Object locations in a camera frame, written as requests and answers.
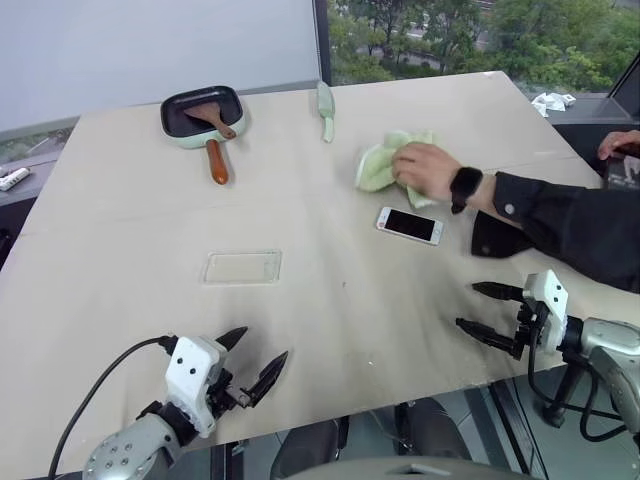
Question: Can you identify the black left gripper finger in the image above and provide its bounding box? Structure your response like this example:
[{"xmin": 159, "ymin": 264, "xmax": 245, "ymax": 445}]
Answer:
[
  {"xmin": 214, "ymin": 326, "xmax": 250, "ymax": 352},
  {"xmin": 248, "ymin": 350, "xmax": 290, "ymax": 407}
]

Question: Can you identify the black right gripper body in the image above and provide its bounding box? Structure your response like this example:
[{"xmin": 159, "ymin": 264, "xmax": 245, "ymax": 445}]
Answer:
[{"xmin": 509, "ymin": 298, "xmax": 550, "ymax": 359}]

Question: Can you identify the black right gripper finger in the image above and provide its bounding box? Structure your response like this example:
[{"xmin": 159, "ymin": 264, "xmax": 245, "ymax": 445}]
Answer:
[
  {"xmin": 472, "ymin": 281, "xmax": 526, "ymax": 303},
  {"xmin": 455, "ymin": 317, "xmax": 520, "ymax": 358}
]

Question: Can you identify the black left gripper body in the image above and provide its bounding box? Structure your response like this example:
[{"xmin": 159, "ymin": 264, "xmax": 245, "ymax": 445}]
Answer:
[{"xmin": 203, "ymin": 367, "xmax": 254, "ymax": 417}]

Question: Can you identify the clear plastic phone case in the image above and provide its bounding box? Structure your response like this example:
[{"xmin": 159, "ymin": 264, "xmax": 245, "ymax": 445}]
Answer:
[{"xmin": 202, "ymin": 248, "xmax": 284, "ymax": 286}]

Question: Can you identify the white smartphone with black screen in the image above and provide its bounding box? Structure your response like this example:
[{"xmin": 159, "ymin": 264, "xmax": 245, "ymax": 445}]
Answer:
[{"xmin": 375, "ymin": 206, "xmax": 445, "ymax": 246}]

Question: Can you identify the green terry towel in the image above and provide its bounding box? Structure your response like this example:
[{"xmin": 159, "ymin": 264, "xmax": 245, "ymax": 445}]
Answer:
[{"xmin": 354, "ymin": 129, "xmax": 441, "ymax": 210}]

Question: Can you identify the person's left hand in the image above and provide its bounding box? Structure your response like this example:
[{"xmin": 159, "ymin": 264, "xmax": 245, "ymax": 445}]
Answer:
[{"xmin": 391, "ymin": 142, "xmax": 459, "ymax": 203}]

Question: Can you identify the person's right hand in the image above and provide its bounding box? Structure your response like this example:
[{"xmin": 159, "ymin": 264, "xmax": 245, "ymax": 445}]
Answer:
[{"xmin": 597, "ymin": 129, "xmax": 640, "ymax": 162}]

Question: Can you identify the dark rounded shape under table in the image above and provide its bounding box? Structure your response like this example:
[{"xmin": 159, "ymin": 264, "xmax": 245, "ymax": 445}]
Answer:
[
  {"xmin": 272, "ymin": 422, "xmax": 351, "ymax": 480},
  {"xmin": 394, "ymin": 399, "xmax": 471, "ymax": 480}
]

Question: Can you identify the black fuzzy wrist band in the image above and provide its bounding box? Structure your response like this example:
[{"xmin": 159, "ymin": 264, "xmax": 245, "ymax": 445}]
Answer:
[{"xmin": 448, "ymin": 166, "xmax": 485, "ymax": 215}]

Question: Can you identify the dark glossy rectangular object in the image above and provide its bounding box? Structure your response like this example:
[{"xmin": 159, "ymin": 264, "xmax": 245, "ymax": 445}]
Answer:
[{"xmin": 602, "ymin": 152, "xmax": 640, "ymax": 191}]

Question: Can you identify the black window sill counter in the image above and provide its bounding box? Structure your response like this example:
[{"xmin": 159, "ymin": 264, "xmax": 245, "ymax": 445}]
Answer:
[{"xmin": 547, "ymin": 64, "xmax": 640, "ymax": 174}]

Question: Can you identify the white crumpled wrapper pile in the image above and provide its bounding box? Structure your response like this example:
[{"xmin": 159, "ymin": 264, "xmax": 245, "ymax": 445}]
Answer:
[{"xmin": 530, "ymin": 91, "xmax": 576, "ymax": 117}]

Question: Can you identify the brown wooden spatula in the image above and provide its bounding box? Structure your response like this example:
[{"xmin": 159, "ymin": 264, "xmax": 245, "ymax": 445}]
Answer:
[{"xmin": 184, "ymin": 102, "xmax": 237, "ymax": 140}]

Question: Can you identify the grey side counter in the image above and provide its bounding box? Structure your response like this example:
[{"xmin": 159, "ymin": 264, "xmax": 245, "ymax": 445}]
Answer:
[{"xmin": 0, "ymin": 158, "xmax": 62, "ymax": 271}]

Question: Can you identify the white remote control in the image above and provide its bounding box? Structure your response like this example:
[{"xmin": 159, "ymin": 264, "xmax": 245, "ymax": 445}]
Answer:
[{"xmin": 0, "ymin": 167, "xmax": 32, "ymax": 192}]

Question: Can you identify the white window blind panel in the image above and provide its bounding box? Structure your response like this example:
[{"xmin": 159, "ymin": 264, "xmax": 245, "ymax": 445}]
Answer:
[{"xmin": 0, "ymin": 0, "xmax": 321, "ymax": 134}]

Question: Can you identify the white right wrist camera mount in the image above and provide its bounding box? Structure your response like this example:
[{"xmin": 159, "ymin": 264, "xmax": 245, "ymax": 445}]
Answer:
[{"xmin": 522, "ymin": 269, "xmax": 570, "ymax": 356}]

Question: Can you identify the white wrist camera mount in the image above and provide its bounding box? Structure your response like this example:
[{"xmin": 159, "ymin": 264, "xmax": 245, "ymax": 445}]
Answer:
[
  {"xmin": 522, "ymin": 269, "xmax": 570, "ymax": 356},
  {"xmin": 164, "ymin": 335, "xmax": 224, "ymax": 435}
]

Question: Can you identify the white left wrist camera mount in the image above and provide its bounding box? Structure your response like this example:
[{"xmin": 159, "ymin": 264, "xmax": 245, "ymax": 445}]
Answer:
[{"xmin": 164, "ymin": 335, "xmax": 224, "ymax": 435}]

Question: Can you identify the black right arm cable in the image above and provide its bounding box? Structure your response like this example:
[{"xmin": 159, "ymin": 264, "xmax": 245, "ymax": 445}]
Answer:
[{"xmin": 527, "ymin": 344, "xmax": 629, "ymax": 444}]

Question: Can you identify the green square pan, wooden handle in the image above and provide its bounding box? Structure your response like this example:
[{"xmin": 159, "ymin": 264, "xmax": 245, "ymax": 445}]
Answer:
[{"xmin": 159, "ymin": 85, "xmax": 250, "ymax": 185}]

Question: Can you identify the black window frame post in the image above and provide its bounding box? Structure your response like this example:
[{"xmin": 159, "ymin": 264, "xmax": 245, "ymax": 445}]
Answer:
[{"xmin": 315, "ymin": 0, "xmax": 334, "ymax": 87}]

